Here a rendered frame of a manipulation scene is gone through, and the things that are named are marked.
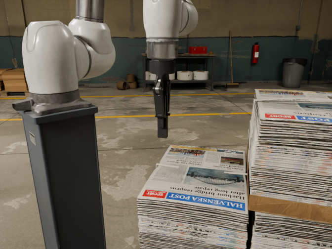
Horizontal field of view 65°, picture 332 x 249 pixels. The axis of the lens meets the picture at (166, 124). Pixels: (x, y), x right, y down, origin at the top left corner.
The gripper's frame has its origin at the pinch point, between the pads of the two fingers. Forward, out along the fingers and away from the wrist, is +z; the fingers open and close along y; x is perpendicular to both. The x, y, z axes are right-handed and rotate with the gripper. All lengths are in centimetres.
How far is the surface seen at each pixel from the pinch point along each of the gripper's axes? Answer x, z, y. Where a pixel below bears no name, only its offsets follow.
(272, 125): -28.5, -8.9, -19.4
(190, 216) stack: -12.1, 17.1, -18.6
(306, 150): -35.8, -3.8, -19.1
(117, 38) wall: 274, -29, 578
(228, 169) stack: -20.7, 13.1, 2.1
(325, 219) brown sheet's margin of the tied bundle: -41.6, 11.4, -19.9
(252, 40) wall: -67, -25, 701
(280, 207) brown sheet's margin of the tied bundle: -32.4, 10.1, -19.5
